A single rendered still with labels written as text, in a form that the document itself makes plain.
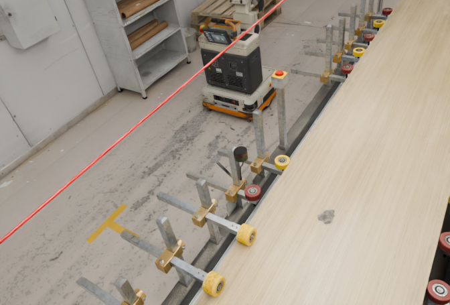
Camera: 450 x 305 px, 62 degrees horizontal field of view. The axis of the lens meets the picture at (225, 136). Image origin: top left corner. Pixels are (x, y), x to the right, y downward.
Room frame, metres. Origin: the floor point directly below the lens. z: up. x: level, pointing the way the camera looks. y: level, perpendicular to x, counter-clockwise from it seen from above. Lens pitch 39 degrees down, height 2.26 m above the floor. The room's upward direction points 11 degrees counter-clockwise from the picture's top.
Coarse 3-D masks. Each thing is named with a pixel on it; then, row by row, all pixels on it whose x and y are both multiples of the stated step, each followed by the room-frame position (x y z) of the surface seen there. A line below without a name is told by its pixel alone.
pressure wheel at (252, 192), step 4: (248, 188) 1.24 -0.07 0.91; (252, 188) 1.24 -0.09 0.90; (256, 188) 1.23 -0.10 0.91; (244, 192) 1.22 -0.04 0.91; (248, 192) 1.22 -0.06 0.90; (252, 192) 1.21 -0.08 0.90; (256, 192) 1.20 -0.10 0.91; (260, 192) 1.21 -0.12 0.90; (248, 196) 1.19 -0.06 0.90; (252, 196) 1.19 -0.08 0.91; (256, 196) 1.19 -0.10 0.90; (260, 196) 1.20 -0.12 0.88; (252, 200) 1.18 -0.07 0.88
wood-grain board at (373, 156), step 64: (448, 0) 2.91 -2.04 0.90; (384, 64) 2.12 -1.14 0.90; (448, 64) 1.98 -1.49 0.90; (320, 128) 1.59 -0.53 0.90; (384, 128) 1.49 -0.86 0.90; (448, 128) 1.40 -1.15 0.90; (320, 192) 1.14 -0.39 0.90; (384, 192) 1.07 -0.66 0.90; (448, 192) 1.01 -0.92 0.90; (256, 256) 0.87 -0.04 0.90; (320, 256) 0.82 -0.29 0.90; (384, 256) 0.77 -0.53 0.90
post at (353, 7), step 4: (352, 4) 2.68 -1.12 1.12; (352, 8) 2.67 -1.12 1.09; (356, 8) 2.68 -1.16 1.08; (352, 12) 2.66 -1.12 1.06; (352, 16) 2.66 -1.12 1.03; (352, 20) 2.66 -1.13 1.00; (352, 24) 2.66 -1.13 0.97; (352, 28) 2.66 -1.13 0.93; (352, 32) 2.66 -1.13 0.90; (352, 36) 2.65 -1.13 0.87; (352, 48) 2.66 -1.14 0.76; (348, 52) 2.67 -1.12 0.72
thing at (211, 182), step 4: (188, 172) 1.48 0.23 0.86; (192, 172) 1.47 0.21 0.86; (188, 176) 1.47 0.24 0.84; (192, 176) 1.45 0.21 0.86; (196, 176) 1.44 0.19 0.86; (200, 176) 1.43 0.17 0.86; (204, 176) 1.43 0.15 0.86; (196, 180) 1.43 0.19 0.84; (208, 180) 1.39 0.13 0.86; (212, 180) 1.38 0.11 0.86; (216, 180) 1.38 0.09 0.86; (208, 184) 1.38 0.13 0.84; (212, 184) 1.36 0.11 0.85; (216, 184) 1.35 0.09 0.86; (220, 184) 1.35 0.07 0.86; (224, 184) 1.34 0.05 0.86; (216, 188) 1.35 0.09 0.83; (220, 188) 1.33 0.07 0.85; (224, 188) 1.31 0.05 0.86; (240, 192) 1.27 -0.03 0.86; (240, 196) 1.25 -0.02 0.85; (244, 196) 1.24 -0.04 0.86; (248, 200) 1.22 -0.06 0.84; (256, 200) 1.21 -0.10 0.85
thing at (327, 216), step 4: (324, 212) 1.02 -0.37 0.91; (328, 212) 1.02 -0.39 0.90; (332, 212) 1.01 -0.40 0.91; (320, 216) 1.00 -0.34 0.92; (324, 216) 1.00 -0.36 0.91; (328, 216) 0.99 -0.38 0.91; (332, 216) 0.99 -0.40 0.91; (320, 220) 0.99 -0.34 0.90; (324, 220) 0.98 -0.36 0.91; (328, 220) 0.97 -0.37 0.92; (332, 220) 0.97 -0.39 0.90
